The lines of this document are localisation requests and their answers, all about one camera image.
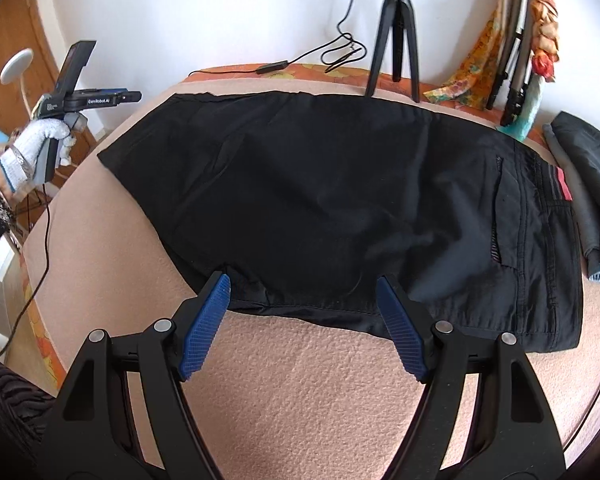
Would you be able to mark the dark striped cloth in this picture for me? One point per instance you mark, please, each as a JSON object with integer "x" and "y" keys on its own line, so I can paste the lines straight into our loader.
{"x": 10, "y": 390}

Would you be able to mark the black pants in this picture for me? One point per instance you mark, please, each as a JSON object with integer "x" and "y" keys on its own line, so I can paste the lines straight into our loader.
{"x": 305, "y": 200}

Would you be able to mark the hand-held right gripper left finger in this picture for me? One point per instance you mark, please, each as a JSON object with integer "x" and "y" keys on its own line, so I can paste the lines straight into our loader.
{"x": 205, "y": 330}

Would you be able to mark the orange floral scarf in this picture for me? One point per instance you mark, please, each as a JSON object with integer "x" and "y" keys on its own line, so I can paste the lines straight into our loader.
{"x": 480, "y": 45}

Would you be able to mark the person's left hand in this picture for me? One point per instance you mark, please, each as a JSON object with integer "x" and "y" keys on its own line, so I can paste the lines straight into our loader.
{"x": 27, "y": 152}

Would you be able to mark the folded grey black tripod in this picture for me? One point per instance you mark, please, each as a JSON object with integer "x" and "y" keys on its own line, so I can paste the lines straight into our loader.
{"x": 512, "y": 60}

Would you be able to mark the orange white twisted scarf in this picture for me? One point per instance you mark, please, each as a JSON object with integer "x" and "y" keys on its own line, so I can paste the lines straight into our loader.
{"x": 545, "y": 25}

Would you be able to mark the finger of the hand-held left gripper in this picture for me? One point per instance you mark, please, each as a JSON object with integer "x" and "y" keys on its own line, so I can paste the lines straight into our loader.
{"x": 127, "y": 96}

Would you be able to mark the wooden door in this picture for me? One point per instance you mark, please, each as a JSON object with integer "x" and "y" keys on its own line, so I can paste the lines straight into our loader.
{"x": 15, "y": 20}

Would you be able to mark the white round lamp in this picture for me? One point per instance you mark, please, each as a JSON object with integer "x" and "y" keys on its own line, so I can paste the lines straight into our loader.
{"x": 17, "y": 66}

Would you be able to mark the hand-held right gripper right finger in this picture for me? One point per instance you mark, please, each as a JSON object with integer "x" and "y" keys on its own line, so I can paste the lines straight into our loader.
{"x": 400, "y": 330}

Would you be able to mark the teal cloth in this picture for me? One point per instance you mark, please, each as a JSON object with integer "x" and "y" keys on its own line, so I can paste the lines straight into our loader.
{"x": 522, "y": 112}

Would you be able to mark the grey folded garment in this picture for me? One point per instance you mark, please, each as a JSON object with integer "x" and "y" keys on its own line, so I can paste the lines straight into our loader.
{"x": 590, "y": 170}

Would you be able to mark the small black tripod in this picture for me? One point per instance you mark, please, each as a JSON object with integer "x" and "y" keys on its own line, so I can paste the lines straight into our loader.
{"x": 387, "y": 25}

